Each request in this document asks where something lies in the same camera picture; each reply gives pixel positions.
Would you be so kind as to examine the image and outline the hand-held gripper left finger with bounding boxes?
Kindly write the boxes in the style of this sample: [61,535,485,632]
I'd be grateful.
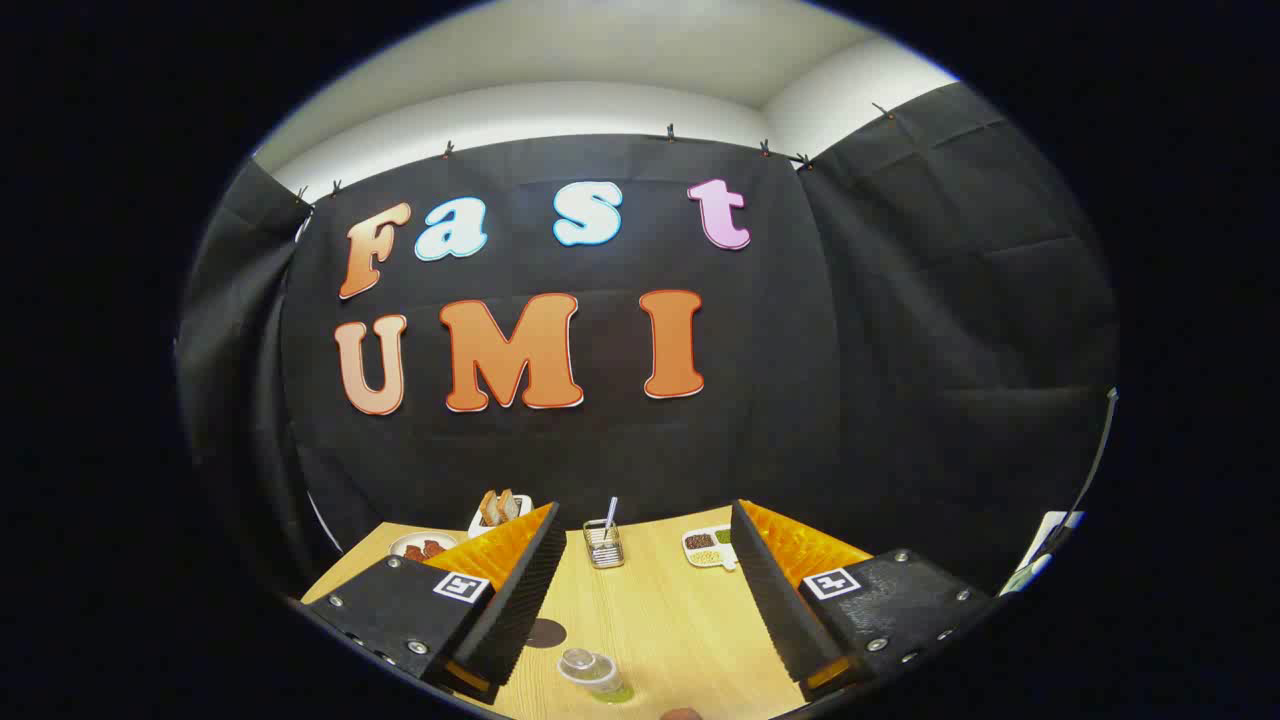
[292,502,569,706]

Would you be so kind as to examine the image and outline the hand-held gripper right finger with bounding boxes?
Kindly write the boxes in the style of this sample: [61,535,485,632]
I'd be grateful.
[729,498,993,703]

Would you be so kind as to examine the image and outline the clear plastic juice bottle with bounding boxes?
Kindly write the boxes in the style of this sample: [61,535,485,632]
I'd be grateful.
[558,647,637,705]

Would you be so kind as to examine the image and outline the white divided bean dish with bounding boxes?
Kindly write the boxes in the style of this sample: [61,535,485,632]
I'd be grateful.
[681,526,740,572]

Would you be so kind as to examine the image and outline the white toaster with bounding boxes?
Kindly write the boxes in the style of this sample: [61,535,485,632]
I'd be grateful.
[468,492,535,538]

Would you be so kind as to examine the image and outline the wooden table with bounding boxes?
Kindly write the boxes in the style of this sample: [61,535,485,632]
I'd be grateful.
[300,505,871,720]

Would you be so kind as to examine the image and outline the white round plate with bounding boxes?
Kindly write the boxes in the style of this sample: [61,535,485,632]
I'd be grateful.
[388,531,460,564]

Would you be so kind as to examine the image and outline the wire mesh utensil holder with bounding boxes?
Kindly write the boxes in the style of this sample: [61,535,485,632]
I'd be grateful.
[582,518,626,571]

